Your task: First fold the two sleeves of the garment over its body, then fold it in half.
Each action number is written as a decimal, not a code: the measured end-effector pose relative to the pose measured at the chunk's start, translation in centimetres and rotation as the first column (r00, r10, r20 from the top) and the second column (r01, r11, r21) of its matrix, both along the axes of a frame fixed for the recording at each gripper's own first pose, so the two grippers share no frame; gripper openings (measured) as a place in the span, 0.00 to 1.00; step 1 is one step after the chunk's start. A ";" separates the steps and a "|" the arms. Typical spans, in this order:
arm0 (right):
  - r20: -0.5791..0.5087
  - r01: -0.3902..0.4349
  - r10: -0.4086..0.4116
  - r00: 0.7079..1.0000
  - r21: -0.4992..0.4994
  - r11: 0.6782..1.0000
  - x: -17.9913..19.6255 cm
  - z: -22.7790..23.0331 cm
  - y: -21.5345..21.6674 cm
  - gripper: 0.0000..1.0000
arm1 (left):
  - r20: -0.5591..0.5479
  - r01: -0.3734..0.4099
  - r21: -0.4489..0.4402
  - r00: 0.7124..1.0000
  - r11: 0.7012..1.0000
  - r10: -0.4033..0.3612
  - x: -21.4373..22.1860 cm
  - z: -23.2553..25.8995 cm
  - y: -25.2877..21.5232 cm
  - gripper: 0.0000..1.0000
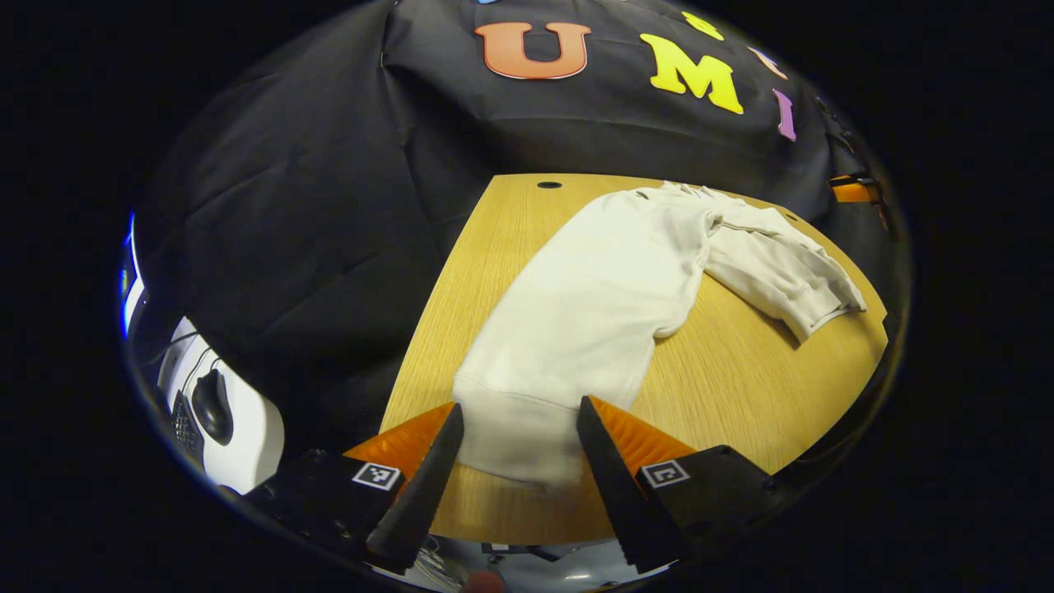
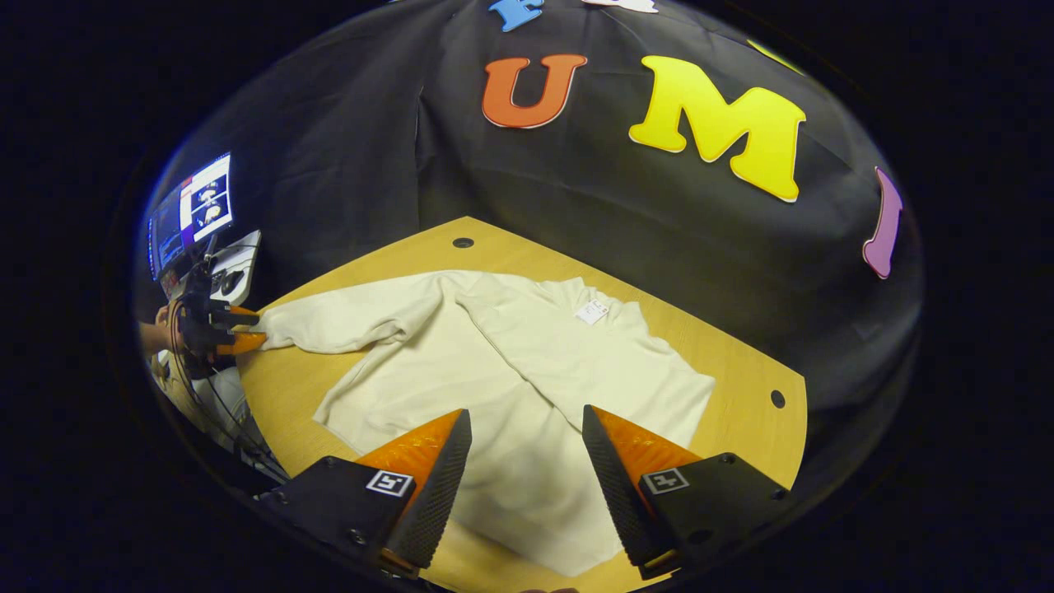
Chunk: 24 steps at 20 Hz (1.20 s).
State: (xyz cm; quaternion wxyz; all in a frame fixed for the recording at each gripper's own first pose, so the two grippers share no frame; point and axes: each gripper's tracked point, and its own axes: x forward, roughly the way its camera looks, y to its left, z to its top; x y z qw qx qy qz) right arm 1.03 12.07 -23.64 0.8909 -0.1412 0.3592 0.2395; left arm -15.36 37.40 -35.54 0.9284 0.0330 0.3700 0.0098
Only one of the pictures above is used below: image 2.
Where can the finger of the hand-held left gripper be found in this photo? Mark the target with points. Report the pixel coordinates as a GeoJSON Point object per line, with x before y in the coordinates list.
{"type": "Point", "coordinates": [243, 343]}
{"type": "Point", "coordinates": [239, 315]}

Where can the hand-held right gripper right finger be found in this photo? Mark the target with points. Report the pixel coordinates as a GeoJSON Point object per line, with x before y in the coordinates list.
{"type": "Point", "coordinates": [622, 494]}

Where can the white side desk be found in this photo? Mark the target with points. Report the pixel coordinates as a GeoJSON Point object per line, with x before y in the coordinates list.
{"type": "Point", "coordinates": [243, 263]}

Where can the computer monitor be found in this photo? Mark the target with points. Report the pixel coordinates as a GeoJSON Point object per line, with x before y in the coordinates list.
{"type": "Point", "coordinates": [206, 206]}

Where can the black backdrop cloth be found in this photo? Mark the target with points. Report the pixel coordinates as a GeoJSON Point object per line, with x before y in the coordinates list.
{"type": "Point", "coordinates": [659, 247]}

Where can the cream sweatshirt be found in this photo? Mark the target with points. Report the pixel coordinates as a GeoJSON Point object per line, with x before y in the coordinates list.
{"type": "Point", "coordinates": [510, 387]}

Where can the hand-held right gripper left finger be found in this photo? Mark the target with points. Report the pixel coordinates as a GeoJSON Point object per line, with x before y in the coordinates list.
{"type": "Point", "coordinates": [436, 494]}

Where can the black computer mouse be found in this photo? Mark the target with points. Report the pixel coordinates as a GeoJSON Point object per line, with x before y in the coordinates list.
{"type": "Point", "coordinates": [232, 282]}

